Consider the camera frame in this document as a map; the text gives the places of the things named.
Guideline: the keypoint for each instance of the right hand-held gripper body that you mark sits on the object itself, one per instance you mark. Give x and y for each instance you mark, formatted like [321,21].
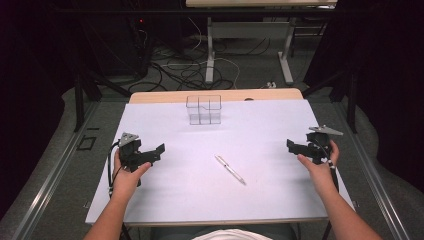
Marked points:
[319,146]

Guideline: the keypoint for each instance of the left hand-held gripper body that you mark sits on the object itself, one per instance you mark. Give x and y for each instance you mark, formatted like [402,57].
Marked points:
[131,155]

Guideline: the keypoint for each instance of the clear plastic organizer box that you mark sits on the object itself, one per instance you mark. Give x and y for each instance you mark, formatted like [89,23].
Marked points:
[204,110]

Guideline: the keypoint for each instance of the silver pen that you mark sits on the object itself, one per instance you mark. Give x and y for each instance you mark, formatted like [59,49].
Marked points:
[230,170]

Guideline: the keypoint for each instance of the person's left hand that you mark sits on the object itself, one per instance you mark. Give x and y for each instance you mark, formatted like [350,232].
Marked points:
[125,181]

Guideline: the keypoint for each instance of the person's right hand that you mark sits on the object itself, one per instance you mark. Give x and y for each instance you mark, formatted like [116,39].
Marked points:
[321,175]

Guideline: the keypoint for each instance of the wooden table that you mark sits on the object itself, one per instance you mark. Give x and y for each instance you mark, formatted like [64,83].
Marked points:
[160,96]

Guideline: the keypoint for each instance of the black metal stand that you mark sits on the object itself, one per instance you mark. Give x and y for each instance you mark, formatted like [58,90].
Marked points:
[79,100]
[351,100]

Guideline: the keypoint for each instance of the white power plug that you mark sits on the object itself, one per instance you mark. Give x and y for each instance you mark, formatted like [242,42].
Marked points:
[271,85]

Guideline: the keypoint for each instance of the white table cover sheet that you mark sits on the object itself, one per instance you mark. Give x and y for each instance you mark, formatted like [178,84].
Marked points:
[206,200]

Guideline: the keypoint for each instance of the person's white shirt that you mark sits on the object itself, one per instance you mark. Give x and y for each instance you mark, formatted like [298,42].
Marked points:
[230,235]

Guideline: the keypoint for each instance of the black computer tower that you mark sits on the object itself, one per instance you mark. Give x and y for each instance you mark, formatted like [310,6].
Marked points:
[130,43]

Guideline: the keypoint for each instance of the grey floor rail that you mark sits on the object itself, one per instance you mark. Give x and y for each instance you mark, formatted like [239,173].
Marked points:
[373,180]
[50,180]

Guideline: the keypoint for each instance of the white metal frame desk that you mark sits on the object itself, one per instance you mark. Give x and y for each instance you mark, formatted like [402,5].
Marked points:
[210,50]

